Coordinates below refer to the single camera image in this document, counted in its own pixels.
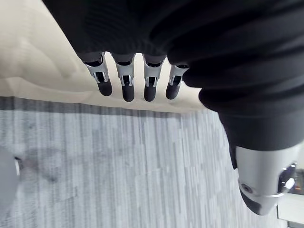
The cream beige cushion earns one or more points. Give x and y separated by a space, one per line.
35 47

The white furniture piece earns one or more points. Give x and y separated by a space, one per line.
291 209

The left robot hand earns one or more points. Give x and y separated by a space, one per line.
225 59

